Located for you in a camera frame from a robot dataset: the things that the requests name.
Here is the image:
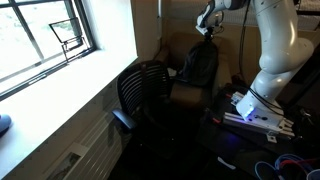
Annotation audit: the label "black robot table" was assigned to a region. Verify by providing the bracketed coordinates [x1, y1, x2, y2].
[196, 84, 320, 180]

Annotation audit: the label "white paper label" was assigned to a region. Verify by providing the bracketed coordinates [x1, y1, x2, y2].
[217, 156, 237, 171]

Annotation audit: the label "blue coiled cables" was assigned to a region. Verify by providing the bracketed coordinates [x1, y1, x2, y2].
[254, 153, 318, 180]

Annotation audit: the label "black hanging arm cable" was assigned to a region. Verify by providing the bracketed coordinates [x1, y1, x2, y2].
[237, 0, 252, 83]

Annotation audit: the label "black looping base cable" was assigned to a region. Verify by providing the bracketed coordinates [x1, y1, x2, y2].
[248, 87, 286, 116]

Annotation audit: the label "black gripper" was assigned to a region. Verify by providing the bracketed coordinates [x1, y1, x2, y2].
[203, 25, 215, 44]

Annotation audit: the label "white crumpled towel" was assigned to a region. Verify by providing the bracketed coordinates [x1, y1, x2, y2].
[167, 67, 178, 78]

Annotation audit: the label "black backpack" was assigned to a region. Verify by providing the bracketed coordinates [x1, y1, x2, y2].
[179, 39, 220, 89]

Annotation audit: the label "aluminium robot base mount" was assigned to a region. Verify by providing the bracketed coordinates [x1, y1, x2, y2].
[222, 111, 296, 140]

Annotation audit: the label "black slatted office chair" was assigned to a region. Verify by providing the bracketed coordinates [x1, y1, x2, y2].
[111, 59, 198, 158]

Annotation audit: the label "black clamp orange trigger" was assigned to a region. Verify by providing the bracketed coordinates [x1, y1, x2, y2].
[221, 87, 235, 100]
[204, 113, 223, 126]

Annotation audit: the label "white paper cup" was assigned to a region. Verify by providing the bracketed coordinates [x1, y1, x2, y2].
[306, 168, 320, 180]

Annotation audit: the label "large window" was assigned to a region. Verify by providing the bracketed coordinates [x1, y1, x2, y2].
[0, 0, 98, 102]

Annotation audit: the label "brown leather couch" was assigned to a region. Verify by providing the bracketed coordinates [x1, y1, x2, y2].
[154, 31, 242, 111]

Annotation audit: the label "white vertical wand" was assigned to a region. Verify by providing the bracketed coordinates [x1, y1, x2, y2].
[157, 0, 163, 20]

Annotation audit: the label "black framed glass panel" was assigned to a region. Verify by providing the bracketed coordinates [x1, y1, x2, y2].
[48, 16, 93, 63]

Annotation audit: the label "white ribbed block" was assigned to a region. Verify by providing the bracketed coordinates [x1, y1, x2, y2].
[230, 91, 246, 107]

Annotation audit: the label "white wall radiator unit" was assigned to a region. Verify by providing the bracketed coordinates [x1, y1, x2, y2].
[43, 99, 135, 180]

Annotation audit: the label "maroon and blue cap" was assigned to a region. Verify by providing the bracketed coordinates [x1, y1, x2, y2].
[0, 114, 13, 136]

